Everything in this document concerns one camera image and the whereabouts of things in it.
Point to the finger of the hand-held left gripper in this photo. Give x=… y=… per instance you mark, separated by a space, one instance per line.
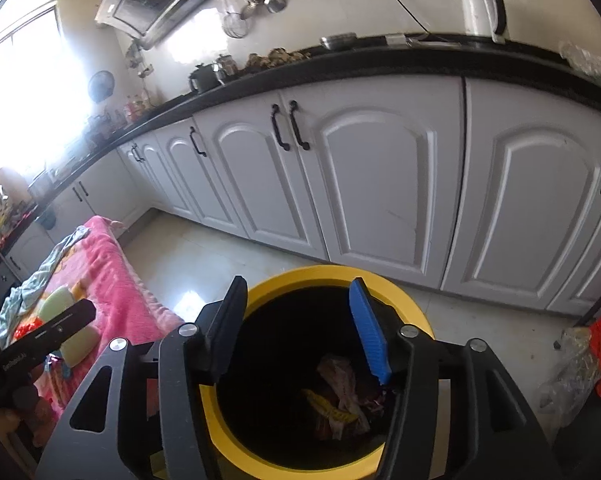
x=55 y=325

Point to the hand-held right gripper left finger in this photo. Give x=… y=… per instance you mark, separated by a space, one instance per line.
x=228 y=325

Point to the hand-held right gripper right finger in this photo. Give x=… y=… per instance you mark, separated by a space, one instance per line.
x=368 y=330

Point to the yellow round waste bin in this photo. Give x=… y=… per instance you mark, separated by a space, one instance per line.
x=305 y=277

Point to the person's left hand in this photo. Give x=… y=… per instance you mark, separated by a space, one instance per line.
x=5 y=419

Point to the light blue cloth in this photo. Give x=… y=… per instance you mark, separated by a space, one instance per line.
x=35 y=280

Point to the pink white crumpled wrapper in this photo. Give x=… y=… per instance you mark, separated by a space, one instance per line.
x=338 y=375

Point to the pink printed blanket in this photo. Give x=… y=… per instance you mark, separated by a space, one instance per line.
x=110 y=280

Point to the yellow crumpled wrapper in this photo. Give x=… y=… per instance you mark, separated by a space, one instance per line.
x=325 y=405

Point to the white kitchen base cabinets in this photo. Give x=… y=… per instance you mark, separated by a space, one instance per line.
x=370 y=170

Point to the clear plastic bag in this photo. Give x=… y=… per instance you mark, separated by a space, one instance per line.
x=588 y=60
x=573 y=360

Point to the group of condiment bottles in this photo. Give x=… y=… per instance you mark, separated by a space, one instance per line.
x=125 y=112

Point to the kitchen window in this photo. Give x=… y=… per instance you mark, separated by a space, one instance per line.
x=30 y=85

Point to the metal canister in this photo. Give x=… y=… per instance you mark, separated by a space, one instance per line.
x=226 y=66

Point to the pile of ginger roots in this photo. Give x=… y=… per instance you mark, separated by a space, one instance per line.
x=270 y=57

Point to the black kitchen countertop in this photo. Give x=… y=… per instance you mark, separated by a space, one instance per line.
x=430 y=57

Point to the grey power adapter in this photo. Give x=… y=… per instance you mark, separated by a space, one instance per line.
x=395 y=39

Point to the white electric kettle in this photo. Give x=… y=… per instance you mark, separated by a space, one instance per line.
x=475 y=5

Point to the round wall ornament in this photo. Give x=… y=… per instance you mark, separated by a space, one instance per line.
x=101 y=86

